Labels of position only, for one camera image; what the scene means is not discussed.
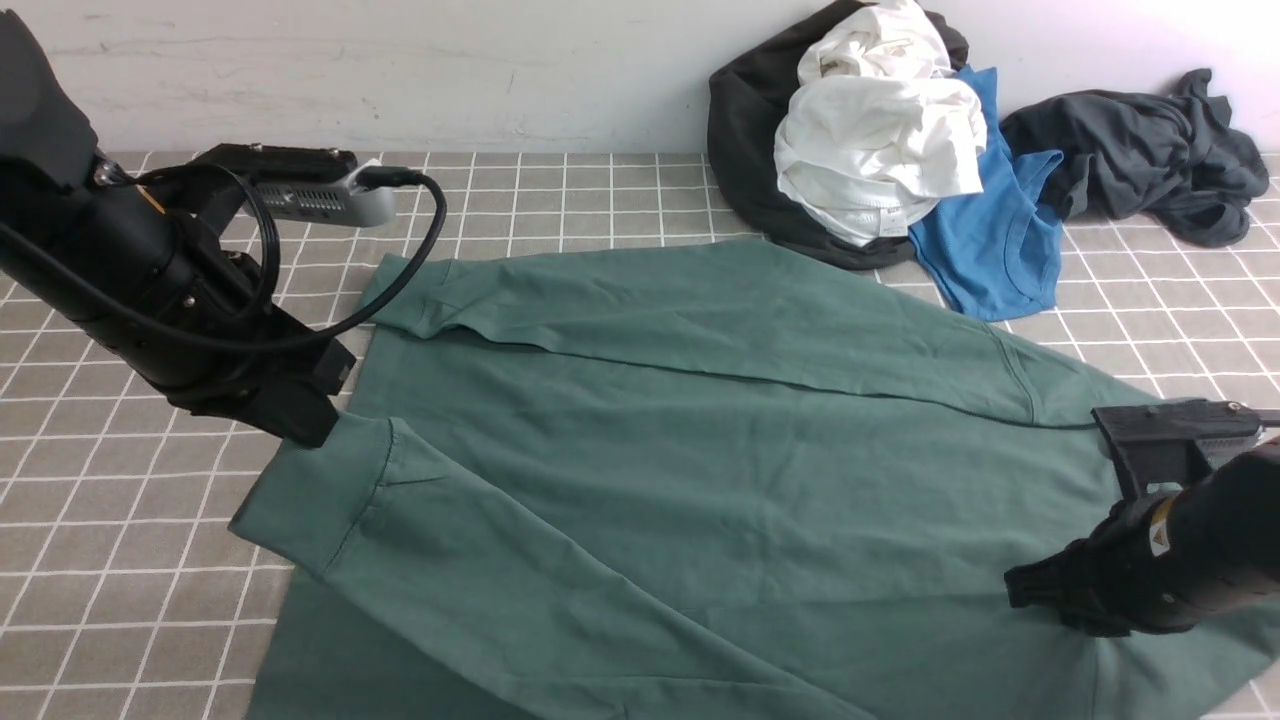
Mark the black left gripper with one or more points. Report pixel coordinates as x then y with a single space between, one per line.
215 347

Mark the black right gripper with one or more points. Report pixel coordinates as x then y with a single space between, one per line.
1106 585

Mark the green long-sleeved shirt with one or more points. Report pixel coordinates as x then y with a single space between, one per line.
711 482

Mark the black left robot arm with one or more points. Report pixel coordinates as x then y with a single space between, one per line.
67 205

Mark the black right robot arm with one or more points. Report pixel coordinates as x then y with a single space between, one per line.
1164 563

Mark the blue shirt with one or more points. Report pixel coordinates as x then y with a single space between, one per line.
995 255

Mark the white crumpled shirt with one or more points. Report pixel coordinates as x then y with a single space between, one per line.
880 129

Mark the dark grey crumpled garment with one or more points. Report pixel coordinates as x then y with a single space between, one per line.
1175 157

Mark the black garment under white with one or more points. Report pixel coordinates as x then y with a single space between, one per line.
748 100

